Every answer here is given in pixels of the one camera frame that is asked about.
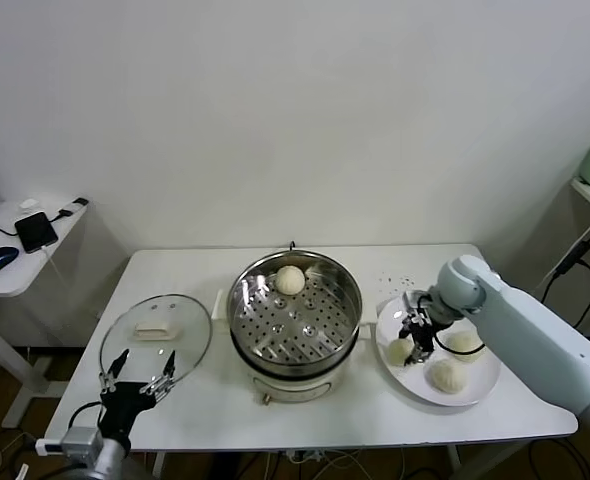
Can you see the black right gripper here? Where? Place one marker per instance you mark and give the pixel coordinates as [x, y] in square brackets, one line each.
[425, 335]

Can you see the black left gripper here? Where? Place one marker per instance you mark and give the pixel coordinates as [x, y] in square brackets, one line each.
[122, 402]

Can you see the white steamed baozi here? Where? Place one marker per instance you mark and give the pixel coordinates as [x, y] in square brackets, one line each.
[397, 351]
[290, 280]
[447, 376]
[465, 342]

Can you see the round glass pot lid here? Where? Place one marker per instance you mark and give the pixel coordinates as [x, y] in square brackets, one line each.
[152, 331]

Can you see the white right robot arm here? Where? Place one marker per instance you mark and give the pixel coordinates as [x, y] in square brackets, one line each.
[525, 325]

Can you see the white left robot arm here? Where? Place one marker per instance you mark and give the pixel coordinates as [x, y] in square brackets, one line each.
[110, 455]

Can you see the stainless steel steamer basket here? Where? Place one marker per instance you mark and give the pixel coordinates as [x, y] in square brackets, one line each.
[295, 325]

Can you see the white round plate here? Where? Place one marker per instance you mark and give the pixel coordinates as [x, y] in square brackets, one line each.
[480, 380]

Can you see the white power strip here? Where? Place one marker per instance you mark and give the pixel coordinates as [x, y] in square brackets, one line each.
[305, 456]

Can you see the white side desk with phone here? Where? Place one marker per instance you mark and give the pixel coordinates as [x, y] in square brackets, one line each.
[5, 285]

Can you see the black smartphone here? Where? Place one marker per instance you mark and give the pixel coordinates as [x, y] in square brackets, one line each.
[35, 232]

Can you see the white earbuds case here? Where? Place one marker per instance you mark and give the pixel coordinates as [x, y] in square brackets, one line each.
[26, 204]

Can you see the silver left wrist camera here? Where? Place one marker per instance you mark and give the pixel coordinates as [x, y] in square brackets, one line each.
[82, 440]

